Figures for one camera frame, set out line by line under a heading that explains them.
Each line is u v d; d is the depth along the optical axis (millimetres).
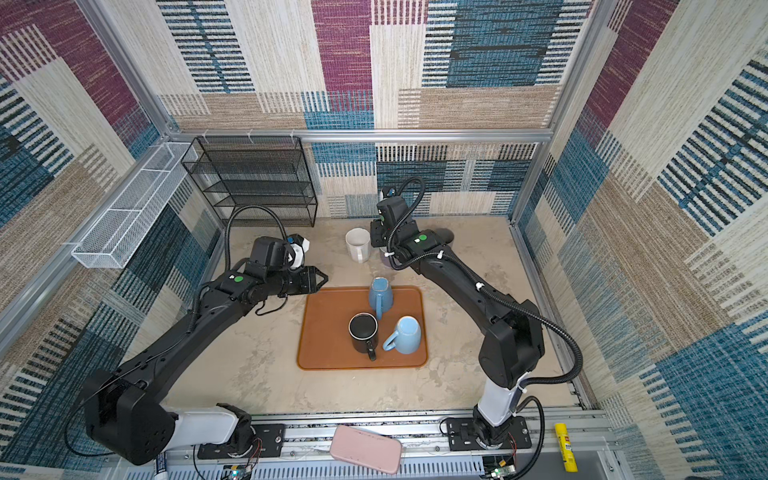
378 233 738
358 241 1026
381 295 893
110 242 700
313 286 718
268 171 1082
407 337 812
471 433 730
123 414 390
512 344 446
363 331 816
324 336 899
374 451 700
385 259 606
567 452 700
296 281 700
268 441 733
